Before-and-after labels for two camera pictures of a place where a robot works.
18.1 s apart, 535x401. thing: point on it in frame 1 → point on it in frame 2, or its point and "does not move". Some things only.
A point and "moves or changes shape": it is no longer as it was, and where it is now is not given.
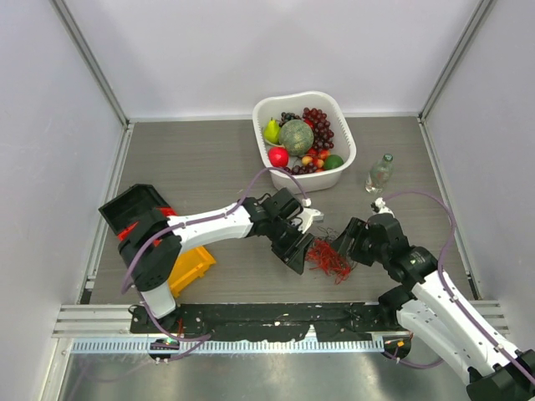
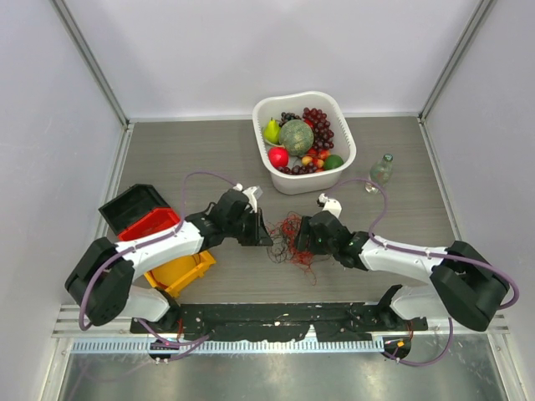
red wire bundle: (327, 258) moves or changes shape
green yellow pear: (272, 131) does not move
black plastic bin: (127, 209) does not move
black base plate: (263, 322) does not move
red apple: (278, 156) does not move
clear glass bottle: (380, 175) does not move
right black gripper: (354, 229) → (306, 229)
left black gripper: (293, 256) → (259, 236)
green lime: (332, 161) does not move
